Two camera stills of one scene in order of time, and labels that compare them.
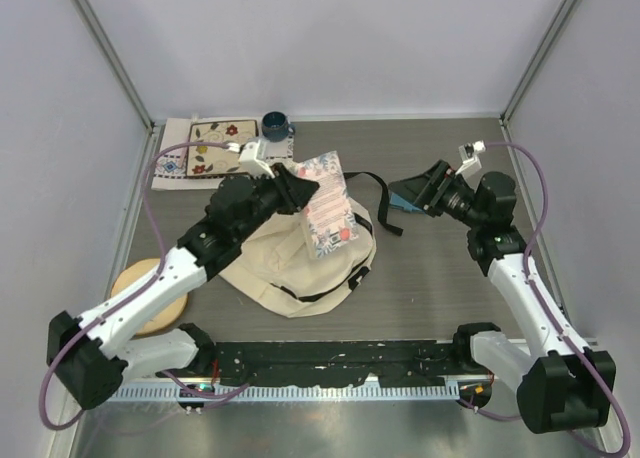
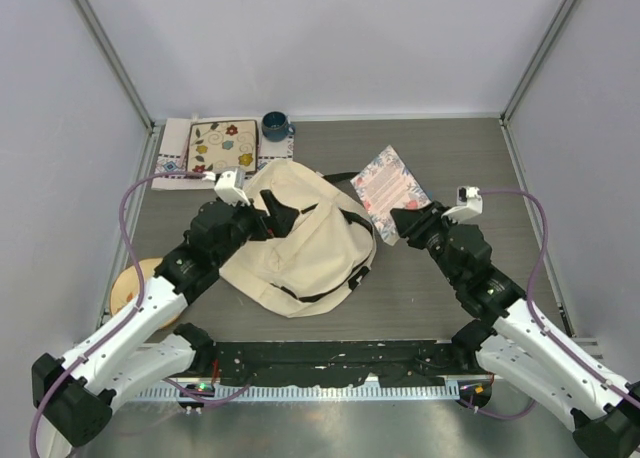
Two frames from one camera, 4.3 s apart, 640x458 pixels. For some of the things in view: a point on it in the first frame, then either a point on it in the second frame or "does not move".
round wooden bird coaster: x=133 y=272 does not move
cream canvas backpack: x=274 y=267 does not move
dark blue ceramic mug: x=276 y=126 does not move
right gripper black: x=446 y=179 → x=410 y=221
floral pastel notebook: x=330 y=215 → x=388 y=184
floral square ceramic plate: x=214 y=160 does not move
